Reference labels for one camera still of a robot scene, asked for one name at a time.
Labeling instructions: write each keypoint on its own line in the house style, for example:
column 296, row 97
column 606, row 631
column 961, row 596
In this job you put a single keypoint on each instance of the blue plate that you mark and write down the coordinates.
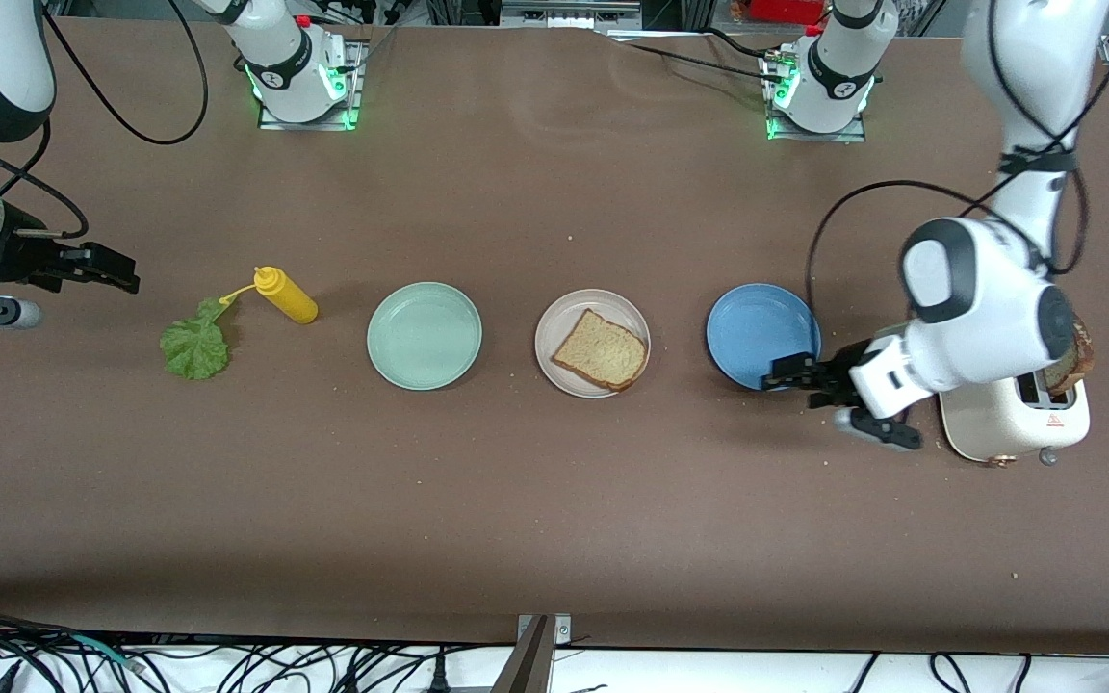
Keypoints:
column 757, row 327

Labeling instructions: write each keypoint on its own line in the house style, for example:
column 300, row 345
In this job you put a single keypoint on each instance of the yellow mustard squeeze bottle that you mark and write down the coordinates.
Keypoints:
column 290, row 300

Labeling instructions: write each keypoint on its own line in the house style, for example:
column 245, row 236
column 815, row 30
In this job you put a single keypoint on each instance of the white toaster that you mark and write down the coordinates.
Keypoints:
column 1007, row 428

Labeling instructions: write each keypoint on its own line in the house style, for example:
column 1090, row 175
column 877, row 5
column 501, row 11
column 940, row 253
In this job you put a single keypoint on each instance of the mint green plate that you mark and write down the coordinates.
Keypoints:
column 425, row 337

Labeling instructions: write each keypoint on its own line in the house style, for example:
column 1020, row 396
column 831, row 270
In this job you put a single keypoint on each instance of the metal rack frame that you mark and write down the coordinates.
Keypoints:
column 569, row 14

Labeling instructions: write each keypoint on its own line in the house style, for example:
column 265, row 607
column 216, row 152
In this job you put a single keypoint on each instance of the metal bracket post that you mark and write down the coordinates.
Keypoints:
column 530, row 664

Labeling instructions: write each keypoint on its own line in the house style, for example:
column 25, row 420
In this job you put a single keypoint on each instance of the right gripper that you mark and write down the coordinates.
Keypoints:
column 23, row 258

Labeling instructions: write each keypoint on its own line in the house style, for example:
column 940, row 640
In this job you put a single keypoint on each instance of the red box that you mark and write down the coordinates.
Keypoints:
column 786, row 10

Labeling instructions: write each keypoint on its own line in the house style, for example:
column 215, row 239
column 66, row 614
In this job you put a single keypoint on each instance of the beige plate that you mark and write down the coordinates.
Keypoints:
column 627, row 310

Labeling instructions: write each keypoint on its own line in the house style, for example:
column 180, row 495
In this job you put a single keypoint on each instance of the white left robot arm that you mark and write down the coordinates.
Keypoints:
column 988, row 308

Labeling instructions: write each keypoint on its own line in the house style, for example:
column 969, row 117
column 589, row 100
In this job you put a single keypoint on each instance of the light brown bread slice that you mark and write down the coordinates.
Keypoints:
column 603, row 351

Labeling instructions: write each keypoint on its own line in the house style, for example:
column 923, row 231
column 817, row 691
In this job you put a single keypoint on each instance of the green lettuce leaf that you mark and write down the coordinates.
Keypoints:
column 193, row 351

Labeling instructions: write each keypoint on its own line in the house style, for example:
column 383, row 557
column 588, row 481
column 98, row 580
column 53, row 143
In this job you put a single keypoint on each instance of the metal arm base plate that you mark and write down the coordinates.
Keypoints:
column 356, row 96
column 853, row 135

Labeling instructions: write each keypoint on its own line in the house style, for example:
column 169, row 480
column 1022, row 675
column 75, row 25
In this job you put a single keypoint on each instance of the dark crust bread slice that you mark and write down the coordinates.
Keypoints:
column 1079, row 361

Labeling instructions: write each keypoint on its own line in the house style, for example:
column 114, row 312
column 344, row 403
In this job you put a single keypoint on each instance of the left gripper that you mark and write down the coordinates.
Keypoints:
column 832, row 373

